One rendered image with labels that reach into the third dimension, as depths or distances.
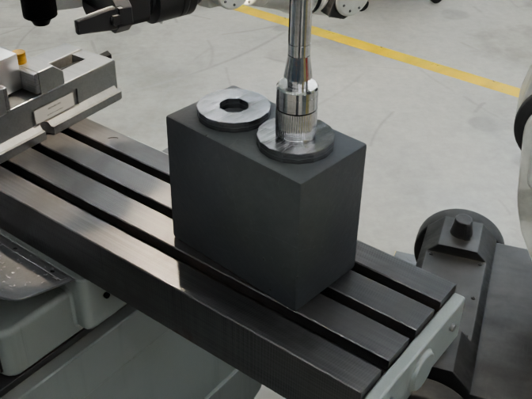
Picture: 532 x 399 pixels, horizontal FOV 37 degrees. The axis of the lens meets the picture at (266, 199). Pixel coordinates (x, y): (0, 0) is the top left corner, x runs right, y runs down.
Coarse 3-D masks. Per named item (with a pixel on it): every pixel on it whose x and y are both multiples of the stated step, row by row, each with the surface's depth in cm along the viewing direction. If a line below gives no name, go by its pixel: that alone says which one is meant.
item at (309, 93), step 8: (280, 80) 87; (312, 80) 87; (280, 88) 86; (288, 88) 86; (304, 88) 86; (312, 88) 86; (280, 96) 86; (288, 96) 85; (296, 96) 85; (304, 96) 85; (312, 96) 86
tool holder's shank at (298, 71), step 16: (304, 0) 80; (304, 16) 81; (288, 32) 83; (304, 32) 82; (288, 48) 84; (304, 48) 83; (288, 64) 84; (304, 64) 84; (288, 80) 85; (304, 80) 85
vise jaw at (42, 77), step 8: (24, 64) 125; (32, 64) 125; (40, 64) 125; (48, 64) 125; (24, 72) 123; (32, 72) 123; (40, 72) 123; (48, 72) 125; (56, 72) 126; (24, 80) 124; (32, 80) 123; (40, 80) 124; (48, 80) 125; (56, 80) 127; (64, 80) 128; (24, 88) 125; (32, 88) 124; (40, 88) 124; (48, 88) 126
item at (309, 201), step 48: (240, 96) 98; (192, 144) 95; (240, 144) 91; (288, 144) 88; (336, 144) 91; (192, 192) 99; (240, 192) 92; (288, 192) 86; (336, 192) 90; (192, 240) 104; (240, 240) 96; (288, 240) 90; (336, 240) 95; (288, 288) 93
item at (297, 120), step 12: (276, 96) 87; (276, 108) 88; (288, 108) 86; (300, 108) 86; (312, 108) 86; (276, 120) 88; (288, 120) 87; (300, 120) 87; (312, 120) 88; (276, 132) 89; (288, 132) 88; (300, 132) 88; (312, 132) 88
